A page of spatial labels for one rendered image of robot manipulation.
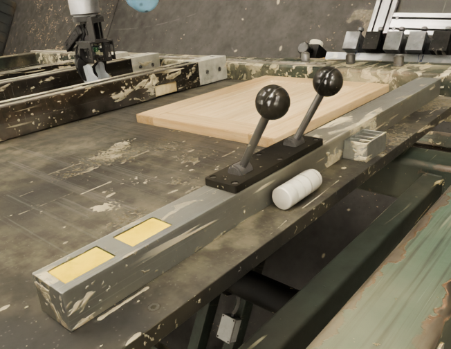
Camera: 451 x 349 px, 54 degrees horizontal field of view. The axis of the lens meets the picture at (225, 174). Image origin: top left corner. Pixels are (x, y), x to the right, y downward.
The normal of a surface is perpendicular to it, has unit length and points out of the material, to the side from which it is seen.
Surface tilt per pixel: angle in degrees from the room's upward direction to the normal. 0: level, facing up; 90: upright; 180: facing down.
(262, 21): 0
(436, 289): 60
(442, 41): 0
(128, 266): 90
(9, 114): 90
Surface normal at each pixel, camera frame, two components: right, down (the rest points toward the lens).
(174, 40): -0.60, -0.18
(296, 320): -0.07, -0.92
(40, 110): 0.76, 0.19
